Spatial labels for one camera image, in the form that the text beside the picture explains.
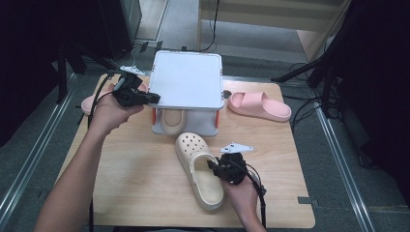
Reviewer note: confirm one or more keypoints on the metal floor rail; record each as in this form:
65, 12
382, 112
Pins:
341, 158
42, 138

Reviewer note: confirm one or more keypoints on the cream clog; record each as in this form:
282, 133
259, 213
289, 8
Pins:
173, 121
206, 183

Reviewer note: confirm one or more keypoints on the person's left hand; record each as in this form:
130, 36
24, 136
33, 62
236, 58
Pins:
109, 112

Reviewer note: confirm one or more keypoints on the beige wooden cabinet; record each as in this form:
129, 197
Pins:
274, 14

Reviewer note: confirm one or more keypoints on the person's right hand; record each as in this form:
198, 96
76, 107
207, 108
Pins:
241, 196

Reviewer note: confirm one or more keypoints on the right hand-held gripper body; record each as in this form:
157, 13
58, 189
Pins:
233, 167

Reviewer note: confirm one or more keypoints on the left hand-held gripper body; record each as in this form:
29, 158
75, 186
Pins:
127, 93

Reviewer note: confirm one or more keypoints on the black tripod stand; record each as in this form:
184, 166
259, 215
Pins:
63, 74
325, 71

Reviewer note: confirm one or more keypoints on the dark curtain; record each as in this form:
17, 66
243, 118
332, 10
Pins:
380, 80
25, 64

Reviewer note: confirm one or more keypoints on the white two-tier shoe rack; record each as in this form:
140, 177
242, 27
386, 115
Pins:
187, 77

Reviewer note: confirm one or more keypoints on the dark cabinet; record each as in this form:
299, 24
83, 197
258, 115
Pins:
119, 25

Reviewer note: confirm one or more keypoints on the pink slipper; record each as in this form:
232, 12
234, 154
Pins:
86, 104
261, 104

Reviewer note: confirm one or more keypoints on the black tape strip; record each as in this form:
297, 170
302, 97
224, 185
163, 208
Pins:
307, 200
43, 195

